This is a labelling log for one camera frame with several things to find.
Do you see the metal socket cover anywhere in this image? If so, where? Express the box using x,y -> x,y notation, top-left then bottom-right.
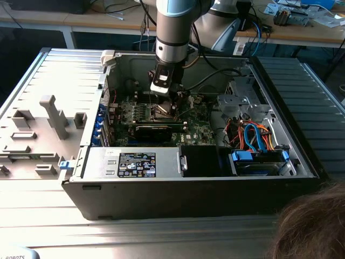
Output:
174,94 -> 195,120

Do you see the small CPU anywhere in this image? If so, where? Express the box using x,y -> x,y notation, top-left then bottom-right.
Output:
157,101 -> 173,114

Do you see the CPU socket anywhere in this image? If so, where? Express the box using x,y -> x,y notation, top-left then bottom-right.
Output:
149,102 -> 181,122

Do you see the green motherboard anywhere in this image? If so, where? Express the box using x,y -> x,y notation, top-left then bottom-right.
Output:
107,93 -> 218,148

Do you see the metal drive cage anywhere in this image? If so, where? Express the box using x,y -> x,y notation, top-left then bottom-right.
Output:
217,66 -> 273,124

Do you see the black graphics card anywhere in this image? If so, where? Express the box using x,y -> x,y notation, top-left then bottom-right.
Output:
134,122 -> 187,143

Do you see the beige case latch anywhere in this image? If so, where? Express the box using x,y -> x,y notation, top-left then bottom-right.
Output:
101,50 -> 117,67

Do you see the blue card retainer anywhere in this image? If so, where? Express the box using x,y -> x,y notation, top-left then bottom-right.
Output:
92,103 -> 108,148

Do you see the hard disk in blue carrier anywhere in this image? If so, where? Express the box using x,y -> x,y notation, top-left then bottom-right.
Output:
228,149 -> 291,178

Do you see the dark heatsink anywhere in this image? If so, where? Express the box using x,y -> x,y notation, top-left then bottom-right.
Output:
273,7 -> 291,27

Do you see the silver power supply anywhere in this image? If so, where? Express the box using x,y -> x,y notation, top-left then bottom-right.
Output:
80,147 -> 182,179

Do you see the black PC case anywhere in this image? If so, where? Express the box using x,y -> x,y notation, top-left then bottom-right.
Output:
61,50 -> 332,221

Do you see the wooden desk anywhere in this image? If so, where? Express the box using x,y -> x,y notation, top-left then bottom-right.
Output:
234,0 -> 345,49
0,5 -> 158,49

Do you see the grey parts rack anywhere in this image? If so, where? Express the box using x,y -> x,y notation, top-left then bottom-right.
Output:
0,94 -> 89,180

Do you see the grey metal drive box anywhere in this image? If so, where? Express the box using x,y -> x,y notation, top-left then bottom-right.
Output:
288,10 -> 310,27

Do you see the black monitor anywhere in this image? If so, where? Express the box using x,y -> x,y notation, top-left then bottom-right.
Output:
5,0 -> 91,15

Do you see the blue box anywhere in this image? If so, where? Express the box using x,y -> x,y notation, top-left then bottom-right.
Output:
300,0 -> 336,9

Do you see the brown-haired person's head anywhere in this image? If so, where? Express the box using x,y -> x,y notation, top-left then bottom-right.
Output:
265,181 -> 345,259

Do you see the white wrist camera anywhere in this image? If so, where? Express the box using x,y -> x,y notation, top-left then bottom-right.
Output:
149,64 -> 174,97

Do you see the black camera cable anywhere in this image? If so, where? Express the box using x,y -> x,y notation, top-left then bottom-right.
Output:
184,23 -> 243,90

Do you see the red wire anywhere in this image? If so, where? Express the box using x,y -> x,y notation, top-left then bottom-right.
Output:
103,87 -> 118,105

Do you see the blue cable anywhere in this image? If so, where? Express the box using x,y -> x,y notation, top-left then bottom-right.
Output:
250,21 -> 264,56

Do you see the blue wire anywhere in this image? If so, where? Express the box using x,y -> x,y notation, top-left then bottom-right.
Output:
243,120 -> 268,155

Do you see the orange wire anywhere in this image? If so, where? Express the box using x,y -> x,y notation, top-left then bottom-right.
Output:
227,121 -> 276,151

